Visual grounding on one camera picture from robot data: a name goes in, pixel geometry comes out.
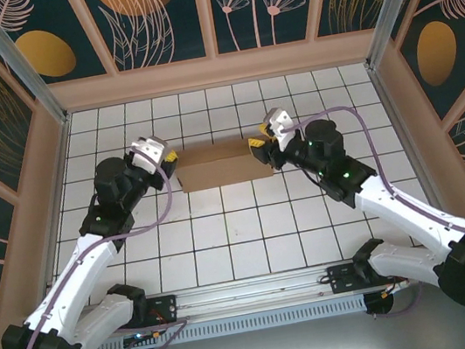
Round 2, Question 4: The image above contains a brown cardboard box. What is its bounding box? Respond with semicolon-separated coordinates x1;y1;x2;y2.
170;132;276;196

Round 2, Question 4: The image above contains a small green circuit board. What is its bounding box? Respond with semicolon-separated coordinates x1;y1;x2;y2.
122;328;165;348

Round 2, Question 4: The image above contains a yellow power connector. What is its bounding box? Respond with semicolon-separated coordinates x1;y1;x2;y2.
378;279;413;301

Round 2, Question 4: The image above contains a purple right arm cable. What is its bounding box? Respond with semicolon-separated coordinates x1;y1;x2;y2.
278;86;465;331

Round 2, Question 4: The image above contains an aluminium side rail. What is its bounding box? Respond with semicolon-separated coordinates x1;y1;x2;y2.
365;58;463;252
11;114;100;313

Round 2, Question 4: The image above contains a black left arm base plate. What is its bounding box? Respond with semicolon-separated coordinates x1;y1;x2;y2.
143;292;182;328

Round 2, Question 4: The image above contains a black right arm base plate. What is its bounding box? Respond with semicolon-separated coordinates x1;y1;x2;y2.
325;257;382;298

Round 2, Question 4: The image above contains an aluminium mounting rail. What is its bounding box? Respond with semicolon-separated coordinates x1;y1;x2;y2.
12;239;465;349

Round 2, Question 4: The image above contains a slotted grey cable duct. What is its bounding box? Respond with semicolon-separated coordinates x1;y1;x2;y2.
77;294;371;349

